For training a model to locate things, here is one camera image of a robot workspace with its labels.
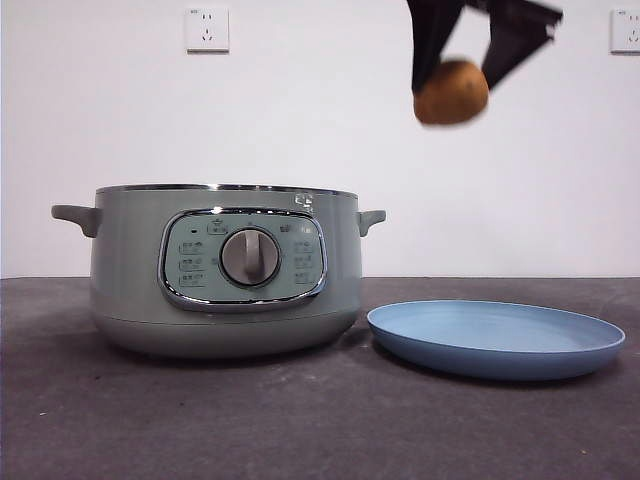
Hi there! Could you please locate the pale green electric steamer pot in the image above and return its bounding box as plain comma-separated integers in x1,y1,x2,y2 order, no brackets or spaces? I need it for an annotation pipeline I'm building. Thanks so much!
49,183,387,360

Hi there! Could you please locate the brown potato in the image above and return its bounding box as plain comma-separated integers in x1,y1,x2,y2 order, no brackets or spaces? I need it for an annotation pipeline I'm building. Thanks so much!
413,58,490,126

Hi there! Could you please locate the white wall socket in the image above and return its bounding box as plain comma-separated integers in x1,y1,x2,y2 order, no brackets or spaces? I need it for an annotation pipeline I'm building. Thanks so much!
186,8,231,55
609,8,640,55

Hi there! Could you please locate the blue round plate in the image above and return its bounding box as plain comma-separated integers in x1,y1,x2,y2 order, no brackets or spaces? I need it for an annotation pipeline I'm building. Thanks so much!
366,298,627,382

